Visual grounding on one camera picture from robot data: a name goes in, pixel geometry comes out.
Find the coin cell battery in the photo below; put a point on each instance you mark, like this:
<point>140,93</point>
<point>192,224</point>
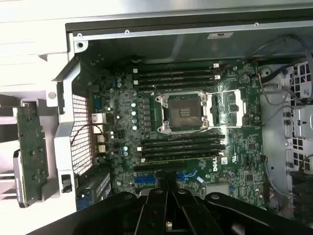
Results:
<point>244,79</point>

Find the black silver PC case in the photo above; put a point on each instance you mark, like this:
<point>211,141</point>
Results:
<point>137,49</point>

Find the black latch RAM slot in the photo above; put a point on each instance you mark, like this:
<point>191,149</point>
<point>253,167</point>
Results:
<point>183,150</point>
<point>176,74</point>
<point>183,138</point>
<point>176,85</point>

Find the silver socket cover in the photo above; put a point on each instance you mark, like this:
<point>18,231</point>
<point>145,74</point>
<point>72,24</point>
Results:
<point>240,105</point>

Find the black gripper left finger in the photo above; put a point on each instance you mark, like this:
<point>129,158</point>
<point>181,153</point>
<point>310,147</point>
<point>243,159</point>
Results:
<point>151,210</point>

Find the silver chipset heatsink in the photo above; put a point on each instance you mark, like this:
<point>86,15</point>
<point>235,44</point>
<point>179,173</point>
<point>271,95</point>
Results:
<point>217,189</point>

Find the silver drive cage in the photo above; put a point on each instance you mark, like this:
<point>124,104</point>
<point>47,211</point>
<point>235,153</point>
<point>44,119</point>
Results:
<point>300,117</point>

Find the long black expansion slot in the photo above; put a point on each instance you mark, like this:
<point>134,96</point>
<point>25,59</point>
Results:
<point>159,167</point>

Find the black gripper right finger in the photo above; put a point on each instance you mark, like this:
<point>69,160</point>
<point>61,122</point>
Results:
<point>190,215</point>

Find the blue expansion slot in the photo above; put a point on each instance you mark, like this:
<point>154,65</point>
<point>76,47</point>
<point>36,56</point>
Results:
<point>144,181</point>

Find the green motherboard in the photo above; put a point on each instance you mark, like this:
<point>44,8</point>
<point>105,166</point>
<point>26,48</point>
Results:
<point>244,151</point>

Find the thin metal locking lever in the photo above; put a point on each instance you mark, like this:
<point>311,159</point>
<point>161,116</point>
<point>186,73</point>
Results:
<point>195,133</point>

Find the white latch RAM slot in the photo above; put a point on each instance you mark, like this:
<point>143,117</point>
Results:
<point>176,79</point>
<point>183,156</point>
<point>183,145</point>
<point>176,68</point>

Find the CPU socket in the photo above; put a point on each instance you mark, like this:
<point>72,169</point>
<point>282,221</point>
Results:
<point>185,110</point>

